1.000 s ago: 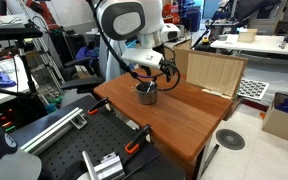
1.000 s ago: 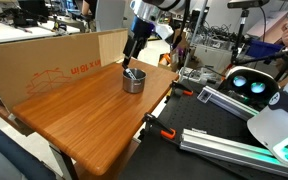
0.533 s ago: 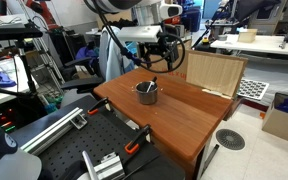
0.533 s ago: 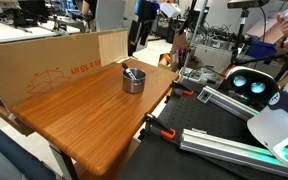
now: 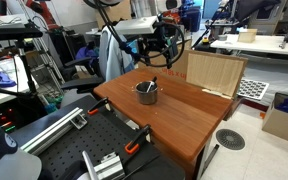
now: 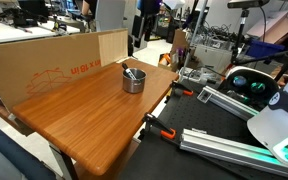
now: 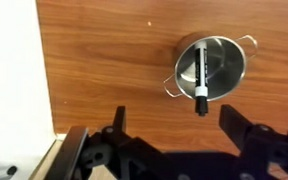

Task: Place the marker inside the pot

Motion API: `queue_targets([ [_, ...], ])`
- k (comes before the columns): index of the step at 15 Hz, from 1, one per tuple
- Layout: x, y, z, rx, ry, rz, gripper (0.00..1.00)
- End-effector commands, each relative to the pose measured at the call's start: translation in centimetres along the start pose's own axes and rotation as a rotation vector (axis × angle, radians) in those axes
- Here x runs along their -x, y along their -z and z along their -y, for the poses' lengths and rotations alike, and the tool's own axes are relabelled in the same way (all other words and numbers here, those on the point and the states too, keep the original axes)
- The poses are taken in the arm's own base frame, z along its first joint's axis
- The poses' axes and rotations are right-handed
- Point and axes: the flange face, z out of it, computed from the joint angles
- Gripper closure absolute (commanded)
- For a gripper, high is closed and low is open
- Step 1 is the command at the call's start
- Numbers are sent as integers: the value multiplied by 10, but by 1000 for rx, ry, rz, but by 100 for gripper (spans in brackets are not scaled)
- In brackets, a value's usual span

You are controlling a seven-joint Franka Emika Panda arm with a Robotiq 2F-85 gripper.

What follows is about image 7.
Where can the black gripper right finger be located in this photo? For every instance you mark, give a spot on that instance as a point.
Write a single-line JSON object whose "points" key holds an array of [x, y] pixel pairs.
{"points": [[234, 124]]}

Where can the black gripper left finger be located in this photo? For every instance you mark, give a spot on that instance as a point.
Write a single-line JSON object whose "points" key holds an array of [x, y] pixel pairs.
{"points": [[119, 118]]}

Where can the black and white marker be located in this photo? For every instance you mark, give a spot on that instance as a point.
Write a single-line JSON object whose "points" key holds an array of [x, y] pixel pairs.
{"points": [[200, 76]]}

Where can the small steel pot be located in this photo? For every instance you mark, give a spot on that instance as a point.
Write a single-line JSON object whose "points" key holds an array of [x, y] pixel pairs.
{"points": [[227, 66]]}

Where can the brown cardboard box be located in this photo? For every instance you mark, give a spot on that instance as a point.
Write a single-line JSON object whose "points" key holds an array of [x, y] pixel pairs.
{"points": [[45, 161]]}

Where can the grey office chair base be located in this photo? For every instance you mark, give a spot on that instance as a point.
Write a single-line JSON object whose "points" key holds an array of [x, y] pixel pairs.
{"points": [[4, 172]]}

